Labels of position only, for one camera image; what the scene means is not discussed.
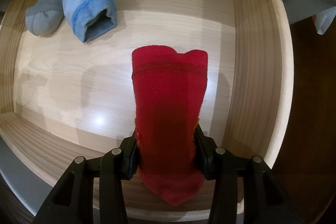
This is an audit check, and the grey-fronted wooden drawer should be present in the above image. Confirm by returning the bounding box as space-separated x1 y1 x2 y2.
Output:
0 0 294 220

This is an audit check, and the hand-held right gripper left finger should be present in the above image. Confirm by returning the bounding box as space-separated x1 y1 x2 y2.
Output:
34 132 141 224

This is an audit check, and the red sock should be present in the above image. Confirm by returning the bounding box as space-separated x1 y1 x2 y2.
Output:
131 44 209 207

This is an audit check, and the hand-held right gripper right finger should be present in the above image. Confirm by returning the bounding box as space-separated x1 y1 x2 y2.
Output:
194 124 302 224

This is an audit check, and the grey sock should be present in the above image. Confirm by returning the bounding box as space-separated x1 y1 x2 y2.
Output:
25 0 66 37

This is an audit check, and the light blue sock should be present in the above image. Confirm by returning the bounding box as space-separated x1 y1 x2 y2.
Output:
62 0 118 43

